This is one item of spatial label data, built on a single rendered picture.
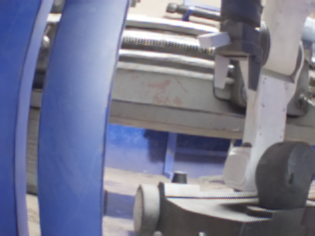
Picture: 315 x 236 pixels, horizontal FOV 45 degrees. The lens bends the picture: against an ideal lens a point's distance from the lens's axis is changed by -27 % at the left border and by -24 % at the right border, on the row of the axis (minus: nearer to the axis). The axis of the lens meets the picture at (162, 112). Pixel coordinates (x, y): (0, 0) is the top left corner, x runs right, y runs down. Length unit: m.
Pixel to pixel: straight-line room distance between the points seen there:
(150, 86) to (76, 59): 1.58
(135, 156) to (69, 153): 4.80
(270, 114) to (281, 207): 0.35
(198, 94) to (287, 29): 0.90
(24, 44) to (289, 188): 0.74
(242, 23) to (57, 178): 0.55
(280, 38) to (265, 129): 0.27
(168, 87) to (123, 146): 3.24
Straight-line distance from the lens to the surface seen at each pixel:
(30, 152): 1.87
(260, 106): 1.20
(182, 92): 1.93
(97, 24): 0.35
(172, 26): 1.95
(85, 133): 0.34
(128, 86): 1.92
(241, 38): 0.80
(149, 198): 1.34
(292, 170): 0.95
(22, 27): 0.36
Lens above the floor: 0.32
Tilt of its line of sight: 4 degrees up
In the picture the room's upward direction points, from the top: 7 degrees clockwise
